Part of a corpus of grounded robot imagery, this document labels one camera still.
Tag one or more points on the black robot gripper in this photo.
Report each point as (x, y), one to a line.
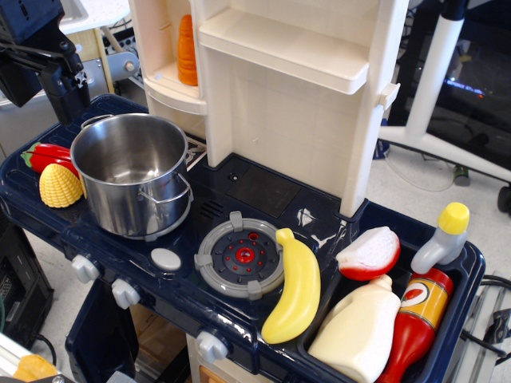
(36, 55)

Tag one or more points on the stainless steel pot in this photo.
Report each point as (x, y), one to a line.
(133, 170)

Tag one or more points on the yellow toy banana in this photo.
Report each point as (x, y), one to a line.
(299, 301)

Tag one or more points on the red toy pepper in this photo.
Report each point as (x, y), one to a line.
(41, 155)

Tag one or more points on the yellow toy corn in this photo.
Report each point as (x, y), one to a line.
(59, 187)

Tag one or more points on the orange toy carrot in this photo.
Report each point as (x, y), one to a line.
(186, 54)

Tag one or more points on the grey stove knob left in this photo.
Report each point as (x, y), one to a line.
(84, 269)

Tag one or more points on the grey stove knob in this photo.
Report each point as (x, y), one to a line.
(84, 269)
(210, 347)
(124, 294)

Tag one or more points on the grey oval button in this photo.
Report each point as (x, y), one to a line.
(166, 259)

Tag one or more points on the grey stove knob middle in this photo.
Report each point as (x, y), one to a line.
(124, 294)

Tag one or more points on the cream toy kitchen shelf unit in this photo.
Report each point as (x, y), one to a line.
(297, 86)

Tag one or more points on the grey toy stove burner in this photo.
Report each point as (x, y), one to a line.
(240, 258)

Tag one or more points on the navy toy kitchen counter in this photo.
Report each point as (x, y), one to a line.
(182, 297)

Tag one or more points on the grey stove knob right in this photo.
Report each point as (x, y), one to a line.
(210, 347)

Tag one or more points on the red white toy radish slice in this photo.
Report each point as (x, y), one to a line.
(372, 254)

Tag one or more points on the cream toy bottle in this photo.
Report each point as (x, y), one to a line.
(356, 337)

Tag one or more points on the grey toy faucet yellow cap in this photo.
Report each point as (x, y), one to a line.
(447, 241)

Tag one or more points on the red toy ketchup bottle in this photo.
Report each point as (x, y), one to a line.
(422, 309)

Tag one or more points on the black caster wheel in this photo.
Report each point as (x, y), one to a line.
(504, 200)

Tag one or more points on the white desk leg frame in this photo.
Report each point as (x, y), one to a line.
(414, 135)

